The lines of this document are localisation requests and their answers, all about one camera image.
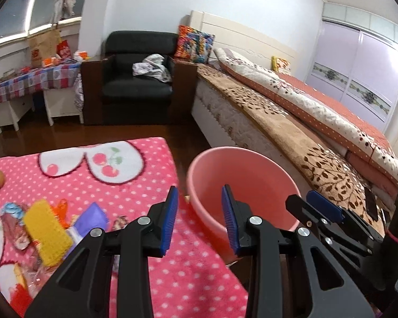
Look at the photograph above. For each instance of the plaid tablecloth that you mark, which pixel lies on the plaid tablecloth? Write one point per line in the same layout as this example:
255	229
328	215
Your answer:
54	77

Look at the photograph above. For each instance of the yellow patterned pillow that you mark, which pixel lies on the yellow patterned pillow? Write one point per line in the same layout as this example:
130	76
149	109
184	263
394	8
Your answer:
281	65

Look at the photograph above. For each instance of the coat stand with clothes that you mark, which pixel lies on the coat stand with clothes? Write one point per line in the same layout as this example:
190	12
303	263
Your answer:
63	9

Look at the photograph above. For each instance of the pink plastic bucket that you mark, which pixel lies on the pink plastic bucket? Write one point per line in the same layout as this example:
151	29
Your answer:
253	179

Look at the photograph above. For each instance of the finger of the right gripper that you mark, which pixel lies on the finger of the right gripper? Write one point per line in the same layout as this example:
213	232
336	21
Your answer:
329	210

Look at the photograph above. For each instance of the crinkled clear snack wrapper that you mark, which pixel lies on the crinkled clear snack wrapper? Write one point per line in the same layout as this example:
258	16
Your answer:
13	226

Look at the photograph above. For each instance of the white mattress side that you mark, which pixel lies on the white mattress side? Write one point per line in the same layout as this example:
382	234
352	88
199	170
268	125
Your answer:
224	125

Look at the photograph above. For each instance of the pink polka dot blanket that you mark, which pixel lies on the pink polka dot blanket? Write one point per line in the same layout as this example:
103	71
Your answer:
125	179

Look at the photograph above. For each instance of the lilac sliding wardrobe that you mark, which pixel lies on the lilac sliding wardrobe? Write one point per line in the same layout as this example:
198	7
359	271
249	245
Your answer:
357	69

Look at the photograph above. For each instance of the floral white orange quilt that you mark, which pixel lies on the floral white orange quilt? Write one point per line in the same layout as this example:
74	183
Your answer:
317	110

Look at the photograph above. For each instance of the brown leaf pattern blanket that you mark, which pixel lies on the brown leaf pattern blanket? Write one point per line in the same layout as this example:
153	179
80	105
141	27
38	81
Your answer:
325	169

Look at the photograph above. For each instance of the red foam fruit net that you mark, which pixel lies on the red foam fruit net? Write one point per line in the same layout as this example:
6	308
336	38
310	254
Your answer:
20	299

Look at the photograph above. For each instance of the orange plastic bag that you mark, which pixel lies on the orange plastic bag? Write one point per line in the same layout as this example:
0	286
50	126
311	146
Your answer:
60	211

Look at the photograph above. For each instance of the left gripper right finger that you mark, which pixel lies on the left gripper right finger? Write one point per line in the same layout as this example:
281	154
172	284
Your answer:
293	273

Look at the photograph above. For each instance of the black phone on bed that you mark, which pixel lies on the black phone on bed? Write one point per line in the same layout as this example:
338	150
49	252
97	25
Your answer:
371	206

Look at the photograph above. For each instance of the red gift bag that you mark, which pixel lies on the red gift bag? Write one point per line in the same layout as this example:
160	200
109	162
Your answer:
63	50

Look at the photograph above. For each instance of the black armchair by bed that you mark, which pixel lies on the black armchair by bed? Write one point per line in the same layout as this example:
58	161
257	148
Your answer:
115	94

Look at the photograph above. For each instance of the purple wrapper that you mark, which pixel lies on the purple wrapper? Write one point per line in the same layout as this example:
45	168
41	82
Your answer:
92	217

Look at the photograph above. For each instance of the yellow foam fruit net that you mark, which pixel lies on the yellow foam fruit net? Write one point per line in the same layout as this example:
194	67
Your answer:
49	237

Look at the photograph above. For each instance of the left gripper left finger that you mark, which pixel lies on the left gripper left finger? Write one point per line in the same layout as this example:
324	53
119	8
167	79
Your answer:
80	287

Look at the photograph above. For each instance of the colourful patterned cushion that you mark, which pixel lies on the colourful patterned cushion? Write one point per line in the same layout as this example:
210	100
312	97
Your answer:
194	45

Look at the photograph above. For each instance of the crumpled white cloth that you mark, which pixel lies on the crumpled white cloth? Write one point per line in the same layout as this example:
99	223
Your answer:
153	66

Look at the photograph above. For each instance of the brown paper bag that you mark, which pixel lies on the brown paper bag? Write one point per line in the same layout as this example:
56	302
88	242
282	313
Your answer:
43	46

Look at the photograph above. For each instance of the white bed headboard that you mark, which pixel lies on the white bed headboard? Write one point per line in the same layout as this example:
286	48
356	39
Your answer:
255	46

